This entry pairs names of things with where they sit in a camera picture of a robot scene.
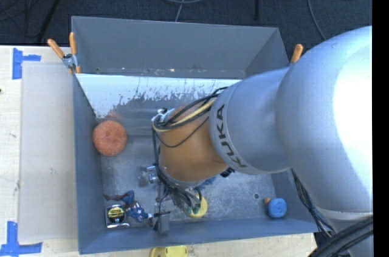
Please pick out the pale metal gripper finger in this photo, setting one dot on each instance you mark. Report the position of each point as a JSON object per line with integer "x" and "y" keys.
{"x": 164, "y": 224}
{"x": 161, "y": 207}

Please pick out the blue and red toy figure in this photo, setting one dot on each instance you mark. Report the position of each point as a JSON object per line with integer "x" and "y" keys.
{"x": 135, "y": 209}

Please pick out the yellow round toy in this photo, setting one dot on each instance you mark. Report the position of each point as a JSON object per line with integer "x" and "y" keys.
{"x": 202, "y": 209}

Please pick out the small shiny metal thing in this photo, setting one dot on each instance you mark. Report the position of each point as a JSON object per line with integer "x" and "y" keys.
{"x": 149, "y": 174}

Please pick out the silver tape measure yellow label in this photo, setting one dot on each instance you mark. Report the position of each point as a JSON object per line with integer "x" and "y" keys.
{"x": 116, "y": 215}

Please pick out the orange round sponge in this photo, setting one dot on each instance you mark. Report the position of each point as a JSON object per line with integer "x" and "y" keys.
{"x": 109, "y": 138}

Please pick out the blue toy with orange tip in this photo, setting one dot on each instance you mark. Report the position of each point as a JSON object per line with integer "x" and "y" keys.
{"x": 277, "y": 207}

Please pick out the grey metal bin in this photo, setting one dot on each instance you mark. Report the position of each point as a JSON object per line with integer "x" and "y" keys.
{"x": 170, "y": 49}

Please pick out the black cylinder on white bracket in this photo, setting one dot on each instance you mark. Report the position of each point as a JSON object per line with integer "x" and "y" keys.
{"x": 227, "y": 172}

